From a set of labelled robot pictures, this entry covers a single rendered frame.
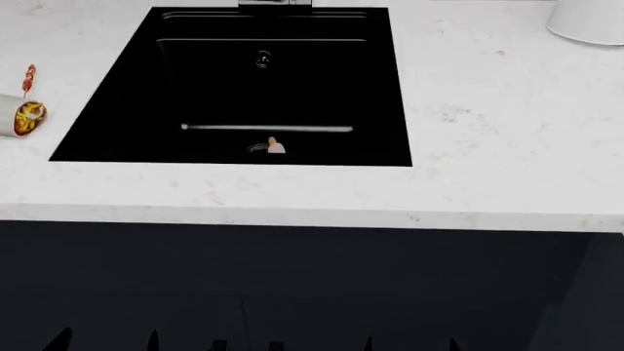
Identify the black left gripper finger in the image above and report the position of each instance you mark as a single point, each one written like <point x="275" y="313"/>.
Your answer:
<point x="61" y="343"/>
<point x="153" y="343"/>

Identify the white round container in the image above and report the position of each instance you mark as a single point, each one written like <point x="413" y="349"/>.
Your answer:
<point x="590" y="18"/>

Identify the small beige object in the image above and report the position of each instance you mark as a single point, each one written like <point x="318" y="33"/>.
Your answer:
<point x="276" y="147"/>

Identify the tortilla wrap with filling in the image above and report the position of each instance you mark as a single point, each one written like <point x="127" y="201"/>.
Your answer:
<point x="24" y="117"/>

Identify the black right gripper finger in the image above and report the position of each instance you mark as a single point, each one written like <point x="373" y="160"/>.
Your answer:
<point x="368" y="345"/>
<point x="454" y="346"/>

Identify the dark base cabinet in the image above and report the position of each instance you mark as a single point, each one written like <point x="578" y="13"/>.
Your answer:
<point x="312" y="278"/>

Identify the black rectangular sink basin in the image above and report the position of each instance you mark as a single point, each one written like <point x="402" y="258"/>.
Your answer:
<point x="146" y="109"/>

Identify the round sink drain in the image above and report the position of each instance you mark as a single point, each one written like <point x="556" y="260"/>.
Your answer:
<point x="263" y="59"/>

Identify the red candy stick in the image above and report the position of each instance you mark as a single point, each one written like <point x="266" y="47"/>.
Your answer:
<point x="30" y="77"/>

